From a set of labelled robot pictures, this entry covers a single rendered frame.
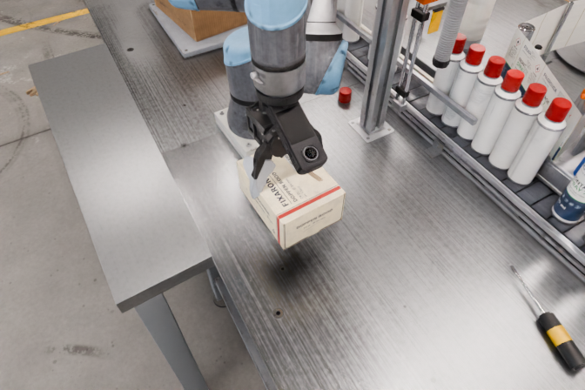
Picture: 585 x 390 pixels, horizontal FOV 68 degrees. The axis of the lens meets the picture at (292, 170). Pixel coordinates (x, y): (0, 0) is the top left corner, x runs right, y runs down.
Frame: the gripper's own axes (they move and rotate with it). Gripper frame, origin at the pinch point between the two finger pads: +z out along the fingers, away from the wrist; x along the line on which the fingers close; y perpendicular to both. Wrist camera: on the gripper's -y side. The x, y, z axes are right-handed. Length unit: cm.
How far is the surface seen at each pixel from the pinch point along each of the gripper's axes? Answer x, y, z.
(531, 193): -47, -20, 13
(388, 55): -35.2, 16.0, -5.4
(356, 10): -51, 46, 1
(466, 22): -75, 27, 4
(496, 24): -96, 31, 12
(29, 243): 68, 106, 98
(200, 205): 11.9, 18.4, 17.2
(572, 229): -46, -30, 13
